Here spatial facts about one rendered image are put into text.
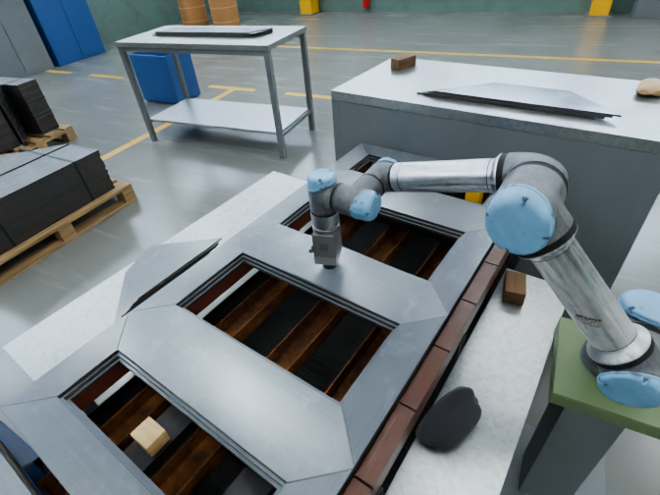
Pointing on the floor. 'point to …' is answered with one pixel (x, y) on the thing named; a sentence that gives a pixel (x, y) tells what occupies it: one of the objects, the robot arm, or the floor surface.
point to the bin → (163, 76)
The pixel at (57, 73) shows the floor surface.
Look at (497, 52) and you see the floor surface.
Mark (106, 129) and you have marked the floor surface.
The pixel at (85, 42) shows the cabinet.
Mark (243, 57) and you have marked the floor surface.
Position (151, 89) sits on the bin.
